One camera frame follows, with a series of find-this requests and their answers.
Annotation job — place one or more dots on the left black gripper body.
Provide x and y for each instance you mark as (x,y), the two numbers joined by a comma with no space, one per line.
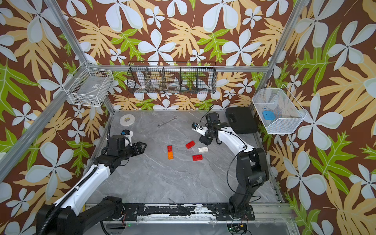
(126,153)

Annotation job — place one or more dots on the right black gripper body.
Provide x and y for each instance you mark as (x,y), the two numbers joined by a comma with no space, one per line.
(208,137)

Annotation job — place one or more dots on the white lego brick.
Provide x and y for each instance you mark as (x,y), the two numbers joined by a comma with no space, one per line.
(203,149)

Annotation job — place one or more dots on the orange lego brick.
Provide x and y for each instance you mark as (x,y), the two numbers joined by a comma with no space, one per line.
(170,155)

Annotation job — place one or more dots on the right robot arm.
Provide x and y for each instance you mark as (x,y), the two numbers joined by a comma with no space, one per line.
(251,166)

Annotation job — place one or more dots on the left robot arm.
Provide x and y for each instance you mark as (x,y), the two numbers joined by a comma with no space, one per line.
(65,216)

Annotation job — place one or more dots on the white tape roll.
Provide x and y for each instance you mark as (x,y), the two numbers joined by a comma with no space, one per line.
(127,120)

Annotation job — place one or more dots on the black plastic case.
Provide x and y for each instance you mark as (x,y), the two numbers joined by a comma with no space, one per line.
(241,120)

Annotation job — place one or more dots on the blue object in basket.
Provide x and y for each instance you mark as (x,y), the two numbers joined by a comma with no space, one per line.
(268,115)

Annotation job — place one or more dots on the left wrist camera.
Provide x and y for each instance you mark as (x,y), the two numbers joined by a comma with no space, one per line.
(127,134)

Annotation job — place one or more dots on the black wire basket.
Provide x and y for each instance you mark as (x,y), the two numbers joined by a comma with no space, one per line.
(172,77)

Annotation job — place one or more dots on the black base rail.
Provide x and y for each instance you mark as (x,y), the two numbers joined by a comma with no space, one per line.
(186,212)

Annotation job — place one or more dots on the white wire basket left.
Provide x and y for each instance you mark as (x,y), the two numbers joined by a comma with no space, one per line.
(89,86)

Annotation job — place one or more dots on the white wire basket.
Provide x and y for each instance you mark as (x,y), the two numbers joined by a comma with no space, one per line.
(287,109)
(89,86)

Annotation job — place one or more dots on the white wire basket right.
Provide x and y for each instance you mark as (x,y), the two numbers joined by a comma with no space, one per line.
(287,109)

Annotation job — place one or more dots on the aluminium frame post right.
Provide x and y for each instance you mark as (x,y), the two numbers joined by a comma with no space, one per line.
(287,32)

